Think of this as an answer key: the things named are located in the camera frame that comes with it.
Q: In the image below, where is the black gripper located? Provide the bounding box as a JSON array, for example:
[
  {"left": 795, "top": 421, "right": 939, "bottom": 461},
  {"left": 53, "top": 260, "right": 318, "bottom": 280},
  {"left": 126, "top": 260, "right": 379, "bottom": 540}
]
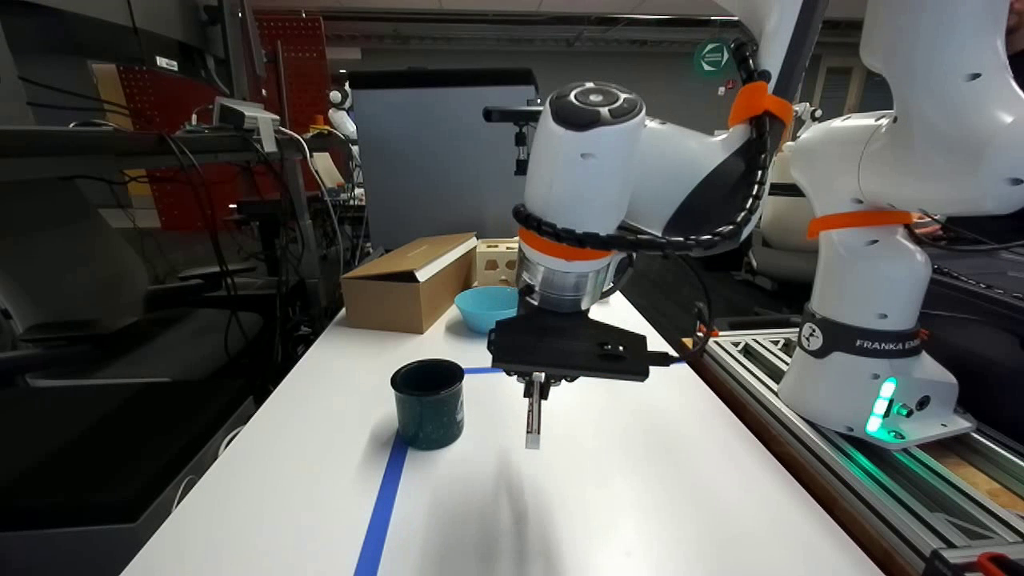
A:
[{"left": 486, "top": 314, "right": 600, "bottom": 421}]

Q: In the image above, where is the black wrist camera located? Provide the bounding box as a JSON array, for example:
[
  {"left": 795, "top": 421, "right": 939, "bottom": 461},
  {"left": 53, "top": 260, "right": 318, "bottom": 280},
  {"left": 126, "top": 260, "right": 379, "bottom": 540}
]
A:
[{"left": 587, "top": 323, "right": 653, "bottom": 384}]

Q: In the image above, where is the light blue bowl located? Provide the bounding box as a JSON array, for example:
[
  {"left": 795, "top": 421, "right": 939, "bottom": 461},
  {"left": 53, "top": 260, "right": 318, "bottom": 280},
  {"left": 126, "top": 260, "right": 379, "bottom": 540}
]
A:
[{"left": 453, "top": 282, "right": 523, "bottom": 335}]

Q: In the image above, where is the dark metal workbench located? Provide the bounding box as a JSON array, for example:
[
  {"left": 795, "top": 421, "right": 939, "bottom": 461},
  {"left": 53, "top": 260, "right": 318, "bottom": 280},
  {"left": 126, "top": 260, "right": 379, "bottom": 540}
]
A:
[{"left": 0, "top": 116, "right": 370, "bottom": 576}]

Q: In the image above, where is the white power adapter box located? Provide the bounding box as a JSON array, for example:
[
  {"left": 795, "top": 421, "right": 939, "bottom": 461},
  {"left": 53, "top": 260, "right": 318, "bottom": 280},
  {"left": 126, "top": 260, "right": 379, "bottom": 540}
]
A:
[{"left": 210, "top": 93, "right": 281, "bottom": 153}]

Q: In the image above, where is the brown cardboard box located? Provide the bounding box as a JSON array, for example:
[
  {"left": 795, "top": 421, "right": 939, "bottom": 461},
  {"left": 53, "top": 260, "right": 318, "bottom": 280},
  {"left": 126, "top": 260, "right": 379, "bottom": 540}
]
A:
[{"left": 339, "top": 231, "right": 481, "bottom": 335}]

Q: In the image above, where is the long blue tape line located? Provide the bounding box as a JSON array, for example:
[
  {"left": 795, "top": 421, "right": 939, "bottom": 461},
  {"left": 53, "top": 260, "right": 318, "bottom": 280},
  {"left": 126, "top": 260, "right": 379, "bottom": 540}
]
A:
[{"left": 353, "top": 434, "right": 414, "bottom": 576}]

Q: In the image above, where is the aluminium rail base frame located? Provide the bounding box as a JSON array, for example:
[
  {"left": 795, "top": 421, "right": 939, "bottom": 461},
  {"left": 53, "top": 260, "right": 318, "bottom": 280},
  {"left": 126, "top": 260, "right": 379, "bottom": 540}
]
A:
[{"left": 691, "top": 323, "right": 1024, "bottom": 576}]

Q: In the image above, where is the wooden board in frame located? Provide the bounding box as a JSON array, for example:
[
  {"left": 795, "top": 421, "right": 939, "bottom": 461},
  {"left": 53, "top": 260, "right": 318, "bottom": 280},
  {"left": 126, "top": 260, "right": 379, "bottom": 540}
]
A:
[{"left": 939, "top": 443, "right": 1024, "bottom": 525}]

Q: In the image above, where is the black corrugated cable conduit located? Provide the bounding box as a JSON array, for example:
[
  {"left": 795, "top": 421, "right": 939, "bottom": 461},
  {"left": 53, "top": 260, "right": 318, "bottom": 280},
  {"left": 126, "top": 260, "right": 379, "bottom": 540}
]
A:
[{"left": 507, "top": 109, "right": 779, "bottom": 264}]

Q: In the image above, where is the red pegboard panel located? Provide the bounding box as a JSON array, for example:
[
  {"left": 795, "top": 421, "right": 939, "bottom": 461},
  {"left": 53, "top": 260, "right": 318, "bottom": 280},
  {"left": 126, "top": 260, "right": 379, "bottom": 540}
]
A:
[{"left": 112, "top": 8, "right": 335, "bottom": 237}]

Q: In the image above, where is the dark teal speckled cup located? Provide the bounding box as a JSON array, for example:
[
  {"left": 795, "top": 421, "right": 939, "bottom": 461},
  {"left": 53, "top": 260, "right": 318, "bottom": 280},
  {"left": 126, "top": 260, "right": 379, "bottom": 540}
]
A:
[{"left": 387, "top": 356, "right": 469, "bottom": 454}]

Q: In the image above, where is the beige wooden block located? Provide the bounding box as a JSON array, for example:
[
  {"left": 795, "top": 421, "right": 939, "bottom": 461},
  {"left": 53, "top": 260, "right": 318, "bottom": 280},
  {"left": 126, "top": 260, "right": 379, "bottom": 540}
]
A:
[{"left": 469, "top": 237, "right": 523, "bottom": 288}]

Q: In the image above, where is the black camera on stand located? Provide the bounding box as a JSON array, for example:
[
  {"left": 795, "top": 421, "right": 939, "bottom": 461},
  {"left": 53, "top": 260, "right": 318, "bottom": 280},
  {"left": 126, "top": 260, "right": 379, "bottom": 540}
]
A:
[{"left": 481, "top": 99, "right": 542, "bottom": 181}]

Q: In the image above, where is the grey panel board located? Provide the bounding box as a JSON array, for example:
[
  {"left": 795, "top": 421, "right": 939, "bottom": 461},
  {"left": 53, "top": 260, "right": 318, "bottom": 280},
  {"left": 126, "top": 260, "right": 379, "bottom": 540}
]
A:
[{"left": 346, "top": 68, "right": 548, "bottom": 252}]

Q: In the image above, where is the black fabric equipment case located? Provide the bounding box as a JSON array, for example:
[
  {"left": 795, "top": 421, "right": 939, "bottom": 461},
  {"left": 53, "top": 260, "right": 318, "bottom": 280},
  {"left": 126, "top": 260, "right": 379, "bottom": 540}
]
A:
[{"left": 920, "top": 217, "right": 1024, "bottom": 427}]

